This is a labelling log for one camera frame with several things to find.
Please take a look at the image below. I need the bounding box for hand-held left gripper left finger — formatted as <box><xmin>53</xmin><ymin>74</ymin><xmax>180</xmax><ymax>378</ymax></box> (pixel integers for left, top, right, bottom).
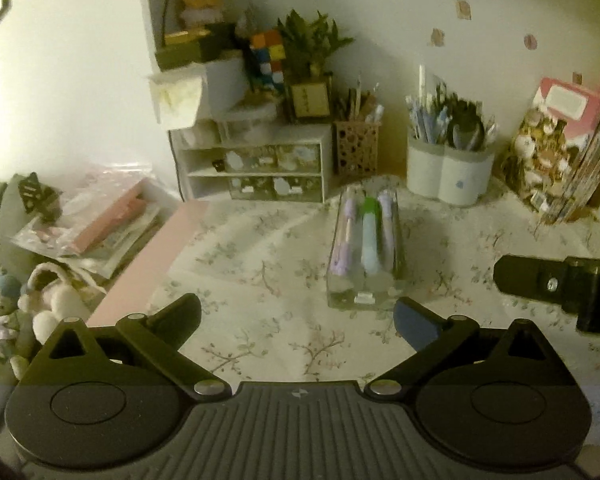
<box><xmin>42</xmin><ymin>293</ymin><xmax>231</xmax><ymax>404</ymax></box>

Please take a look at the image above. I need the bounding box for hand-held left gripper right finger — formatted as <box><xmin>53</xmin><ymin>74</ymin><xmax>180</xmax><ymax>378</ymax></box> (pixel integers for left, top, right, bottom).
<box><xmin>363</xmin><ymin>297</ymin><xmax>556</xmax><ymax>403</ymax></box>

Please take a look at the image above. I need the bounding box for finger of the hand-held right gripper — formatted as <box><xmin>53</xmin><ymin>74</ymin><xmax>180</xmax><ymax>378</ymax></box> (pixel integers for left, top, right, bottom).
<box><xmin>494</xmin><ymin>254</ymin><xmax>569</xmax><ymax>307</ymax></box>

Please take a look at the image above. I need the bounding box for clear plastic drawer tray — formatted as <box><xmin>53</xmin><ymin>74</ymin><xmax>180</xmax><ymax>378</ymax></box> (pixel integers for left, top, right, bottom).
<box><xmin>326</xmin><ymin>185</ymin><xmax>406</xmax><ymax>312</ymax></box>

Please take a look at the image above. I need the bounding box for green cap highlighter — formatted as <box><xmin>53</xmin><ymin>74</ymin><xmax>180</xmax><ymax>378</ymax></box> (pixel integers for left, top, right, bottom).
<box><xmin>358</xmin><ymin>197</ymin><xmax>386</xmax><ymax>274</ymax></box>

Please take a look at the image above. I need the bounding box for thin purple pen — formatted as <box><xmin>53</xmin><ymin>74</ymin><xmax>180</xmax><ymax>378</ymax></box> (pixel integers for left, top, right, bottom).
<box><xmin>330</xmin><ymin>197</ymin><xmax>359</xmax><ymax>277</ymax></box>

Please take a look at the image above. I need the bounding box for pink desk mat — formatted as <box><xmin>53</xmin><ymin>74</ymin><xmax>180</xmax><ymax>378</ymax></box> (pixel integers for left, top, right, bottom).
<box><xmin>87</xmin><ymin>200</ymin><xmax>211</xmax><ymax>329</ymax></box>

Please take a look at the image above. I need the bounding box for stack of booklets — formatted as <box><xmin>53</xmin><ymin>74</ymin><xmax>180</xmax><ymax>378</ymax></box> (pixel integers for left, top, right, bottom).
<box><xmin>55</xmin><ymin>200</ymin><xmax>181</xmax><ymax>282</ymax></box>

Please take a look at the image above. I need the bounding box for floral tablecloth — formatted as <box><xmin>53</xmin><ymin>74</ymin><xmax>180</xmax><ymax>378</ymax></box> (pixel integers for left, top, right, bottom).
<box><xmin>150</xmin><ymin>175</ymin><xmax>600</xmax><ymax>442</ymax></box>

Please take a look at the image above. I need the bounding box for flat pink box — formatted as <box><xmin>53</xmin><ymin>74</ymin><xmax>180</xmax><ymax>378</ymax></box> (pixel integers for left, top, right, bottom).
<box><xmin>72</xmin><ymin>192</ymin><xmax>149</xmax><ymax>254</ymax></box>

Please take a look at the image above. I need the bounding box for white pink rabbit plush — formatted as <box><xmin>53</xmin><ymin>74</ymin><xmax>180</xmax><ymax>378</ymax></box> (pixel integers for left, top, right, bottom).
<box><xmin>19</xmin><ymin>262</ymin><xmax>89</xmax><ymax>347</ymax></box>

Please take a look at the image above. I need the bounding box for white cloud-shaped pen holder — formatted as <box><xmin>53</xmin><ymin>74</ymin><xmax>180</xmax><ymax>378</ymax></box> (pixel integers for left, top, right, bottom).
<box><xmin>406</xmin><ymin>132</ymin><xmax>496</xmax><ymax>209</ymax></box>

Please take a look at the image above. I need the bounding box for row of colourful books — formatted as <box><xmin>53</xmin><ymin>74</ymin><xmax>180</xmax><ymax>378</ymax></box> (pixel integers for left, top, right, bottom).
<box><xmin>545</xmin><ymin>80</ymin><xmax>600</xmax><ymax>227</ymax></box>

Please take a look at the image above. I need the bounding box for pink box in plastic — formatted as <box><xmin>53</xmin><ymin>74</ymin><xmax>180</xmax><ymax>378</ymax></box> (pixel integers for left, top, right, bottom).
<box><xmin>10</xmin><ymin>162</ymin><xmax>181</xmax><ymax>262</ymax></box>

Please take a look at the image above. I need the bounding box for blue haired doll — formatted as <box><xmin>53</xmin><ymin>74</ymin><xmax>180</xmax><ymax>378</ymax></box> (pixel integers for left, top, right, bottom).
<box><xmin>0</xmin><ymin>272</ymin><xmax>31</xmax><ymax>382</ymax></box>

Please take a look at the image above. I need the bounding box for pink cover book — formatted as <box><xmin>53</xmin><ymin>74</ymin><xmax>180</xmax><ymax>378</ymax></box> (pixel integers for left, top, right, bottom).
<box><xmin>532</xmin><ymin>77</ymin><xmax>600</xmax><ymax>133</ymax></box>

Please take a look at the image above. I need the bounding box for brown mesh pen holder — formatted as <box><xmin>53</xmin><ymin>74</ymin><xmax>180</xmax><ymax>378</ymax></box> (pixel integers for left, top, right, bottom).
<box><xmin>334</xmin><ymin>120</ymin><xmax>381</xmax><ymax>177</ymax></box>

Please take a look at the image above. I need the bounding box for black metal ornament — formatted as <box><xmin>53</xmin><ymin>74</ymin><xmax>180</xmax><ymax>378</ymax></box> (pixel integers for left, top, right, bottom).
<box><xmin>19</xmin><ymin>172</ymin><xmax>64</xmax><ymax>224</ymax></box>

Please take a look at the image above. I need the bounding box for bunch of pens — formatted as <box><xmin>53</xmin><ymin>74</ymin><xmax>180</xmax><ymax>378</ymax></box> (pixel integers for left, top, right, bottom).
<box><xmin>405</xmin><ymin>65</ymin><xmax>499</xmax><ymax>152</ymax></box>

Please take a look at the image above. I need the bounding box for white drawer organizer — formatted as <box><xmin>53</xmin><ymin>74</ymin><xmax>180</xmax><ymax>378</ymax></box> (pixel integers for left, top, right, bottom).
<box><xmin>169</xmin><ymin>122</ymin><xmax>334</xmax><ymax>204</ymax></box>

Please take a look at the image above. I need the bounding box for clear lidded container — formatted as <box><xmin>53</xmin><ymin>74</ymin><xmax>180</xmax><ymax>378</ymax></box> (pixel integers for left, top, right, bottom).
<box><xmin>220</xmin><ymin>100</ymin><xmax>281</xmax><ymax>142</ymax></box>

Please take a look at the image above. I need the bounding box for pale yellow sticky note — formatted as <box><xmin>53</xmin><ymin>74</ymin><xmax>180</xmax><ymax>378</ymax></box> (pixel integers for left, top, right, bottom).
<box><xmin>149</xmin><ymin>67</ymin><xmax>204</xmax><ymax>129</ymax></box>

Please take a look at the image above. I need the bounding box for bundle of pencils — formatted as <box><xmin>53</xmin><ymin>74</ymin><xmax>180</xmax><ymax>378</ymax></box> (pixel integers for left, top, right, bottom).
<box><xmin>332</xmin><ymin>76</ymin><xmax>385</xmax><ymax>124</ymax></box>

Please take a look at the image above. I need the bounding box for white square box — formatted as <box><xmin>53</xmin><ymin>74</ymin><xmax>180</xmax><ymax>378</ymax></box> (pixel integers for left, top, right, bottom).
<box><xmin>202</xmin><ymin>57</ymin><xmax>249</xmax><ymax>112</ymax></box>

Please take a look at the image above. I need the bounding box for potted green plant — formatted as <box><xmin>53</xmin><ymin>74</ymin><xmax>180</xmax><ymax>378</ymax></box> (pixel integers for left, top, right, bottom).
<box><xmin>277</xmin><ymin>9</ymin><xmax>355</xmax><ymax>124</ymax></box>

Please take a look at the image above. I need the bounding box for dark green box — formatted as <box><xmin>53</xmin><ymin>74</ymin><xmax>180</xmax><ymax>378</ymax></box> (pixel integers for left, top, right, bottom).
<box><xmin>155</xmin><ymin>22</ymin><xmax>239</xmax><ymax>72</ymax></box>

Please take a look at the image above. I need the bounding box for colourful puzzle cube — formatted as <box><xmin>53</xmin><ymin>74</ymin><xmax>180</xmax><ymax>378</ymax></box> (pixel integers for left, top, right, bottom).
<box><xmin>250</xmin><ymin>30</ymin><xmax>287</xmax><ymax>87</ymax></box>

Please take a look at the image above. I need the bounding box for small gold box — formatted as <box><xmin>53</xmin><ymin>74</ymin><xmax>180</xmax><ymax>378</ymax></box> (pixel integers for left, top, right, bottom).
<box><xmin>164</xmin><ymin>29</ymin><xmax>211</xmax><ymax>46</ymax></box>

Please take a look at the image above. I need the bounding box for grey hanging ornament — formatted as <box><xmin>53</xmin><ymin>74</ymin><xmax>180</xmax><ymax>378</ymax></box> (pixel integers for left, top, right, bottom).
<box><xmin>234</xmin><ymin>7</ymin><xmax>261</xmax><ymax>41</ymax></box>

